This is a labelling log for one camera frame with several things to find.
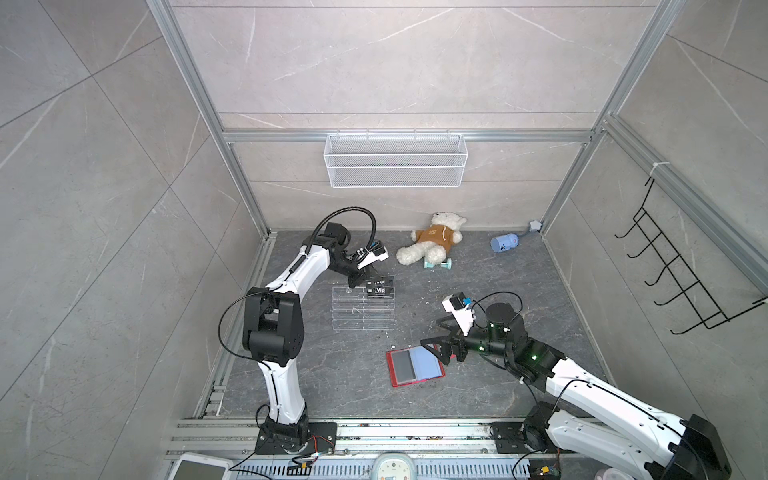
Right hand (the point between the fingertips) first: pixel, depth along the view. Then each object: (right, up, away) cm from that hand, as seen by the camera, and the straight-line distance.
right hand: (430, 330), depth 74 cm
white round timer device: (-10, -30, -6) cm, 32 cm away
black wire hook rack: (+57, +13, -7) cm, 59 cm away
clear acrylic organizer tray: (-22, 0, +24) cm, 33 cm away
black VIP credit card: (-13, +7, +19) cm, 24 cm away
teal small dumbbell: (+11, +16, +33) cm, 38 cm away
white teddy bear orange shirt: (+5, +24, +33) cm, 41 cm away
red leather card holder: (-3, -13, +12) cm, 18 cm away
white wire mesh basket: (-8, +51, +27) cm, 59 cm away
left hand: (-15, +14, +16) cm, 26 cm away
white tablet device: (-54, -29, -7) cm, 62 cm away
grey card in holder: (-6, -14, +12) cm, 19 cm away
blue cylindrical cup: (+33, +24, +37) cm, 55 cm away
